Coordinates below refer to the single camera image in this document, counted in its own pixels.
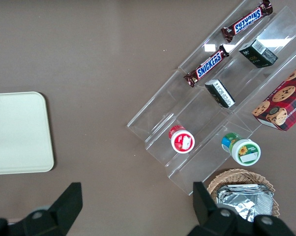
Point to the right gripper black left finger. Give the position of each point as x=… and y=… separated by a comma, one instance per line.
x=64, y=209

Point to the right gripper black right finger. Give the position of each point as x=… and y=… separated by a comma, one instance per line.
x=207, y=214

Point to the oval tan wicker basket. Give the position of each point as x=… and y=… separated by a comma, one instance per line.
x=236, y=177

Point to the beige plastic tray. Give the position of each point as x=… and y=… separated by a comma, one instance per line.
x=17, y=132

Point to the stacked aluminium foil trays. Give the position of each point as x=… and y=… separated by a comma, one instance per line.
x=246, y=201

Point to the green lidded cup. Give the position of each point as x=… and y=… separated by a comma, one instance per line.
x=244, y=150

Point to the red lidded cup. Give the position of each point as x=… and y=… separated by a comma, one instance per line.
x=182, y=141

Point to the clear acrylic stepped stand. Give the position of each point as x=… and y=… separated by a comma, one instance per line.
x=285, y=29
x=162, y=118

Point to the small dark green box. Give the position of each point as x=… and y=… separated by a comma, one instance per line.
x=220, y=94
x=257, y=54

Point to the red tartan cookie box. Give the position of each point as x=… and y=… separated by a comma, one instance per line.
x=283, y=103

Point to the Snickers chocolate bar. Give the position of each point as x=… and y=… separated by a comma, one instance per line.
x=247, y=20
x=208, y=65

